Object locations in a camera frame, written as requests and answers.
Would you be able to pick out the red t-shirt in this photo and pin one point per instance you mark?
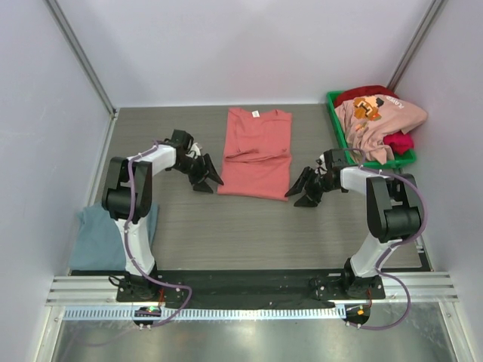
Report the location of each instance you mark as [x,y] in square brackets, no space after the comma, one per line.
[399,142]

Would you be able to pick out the salmon pink t-shirt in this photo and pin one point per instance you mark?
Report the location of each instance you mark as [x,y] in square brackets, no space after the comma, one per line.
[257,154]

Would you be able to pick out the aluminium corner post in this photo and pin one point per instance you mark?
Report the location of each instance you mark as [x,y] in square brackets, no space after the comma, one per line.
[74,44]
[423,29]

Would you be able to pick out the left aluminium corner post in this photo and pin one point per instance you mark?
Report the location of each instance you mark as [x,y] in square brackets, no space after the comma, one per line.
[74,44]

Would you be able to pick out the light pink printed t-shirt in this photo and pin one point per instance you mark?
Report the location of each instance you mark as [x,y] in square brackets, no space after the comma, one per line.
[366,120]

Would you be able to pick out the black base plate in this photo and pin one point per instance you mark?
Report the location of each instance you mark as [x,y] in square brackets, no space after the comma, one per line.
[254,289]

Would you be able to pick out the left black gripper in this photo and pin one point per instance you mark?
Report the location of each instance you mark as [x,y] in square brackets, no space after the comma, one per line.
[206,164]

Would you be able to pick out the folded blue t-shirt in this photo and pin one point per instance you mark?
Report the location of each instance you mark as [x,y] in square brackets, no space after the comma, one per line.
[100,244]

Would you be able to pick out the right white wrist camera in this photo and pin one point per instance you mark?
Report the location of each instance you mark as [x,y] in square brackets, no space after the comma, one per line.
[321,162]

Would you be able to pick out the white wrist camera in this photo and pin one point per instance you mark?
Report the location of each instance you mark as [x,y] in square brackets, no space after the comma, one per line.
[321,162]
[195,150]

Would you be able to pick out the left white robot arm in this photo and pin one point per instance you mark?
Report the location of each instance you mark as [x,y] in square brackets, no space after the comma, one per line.
[127,197]

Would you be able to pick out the aluminium front rail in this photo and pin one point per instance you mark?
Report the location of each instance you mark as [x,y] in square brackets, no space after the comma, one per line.
[423,286]

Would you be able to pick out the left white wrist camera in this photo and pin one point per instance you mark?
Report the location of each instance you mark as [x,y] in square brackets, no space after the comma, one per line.
[195,150]

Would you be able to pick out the slotted cable duct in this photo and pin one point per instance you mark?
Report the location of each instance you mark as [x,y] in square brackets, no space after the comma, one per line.
[150,313]

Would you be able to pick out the right aluminium corner post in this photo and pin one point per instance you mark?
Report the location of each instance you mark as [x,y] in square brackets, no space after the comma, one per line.
[423,29]

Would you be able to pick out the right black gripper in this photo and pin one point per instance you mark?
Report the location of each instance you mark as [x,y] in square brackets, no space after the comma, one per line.
[314,183]

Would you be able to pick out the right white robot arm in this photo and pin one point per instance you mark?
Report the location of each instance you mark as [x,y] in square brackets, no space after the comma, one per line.
[395,215]

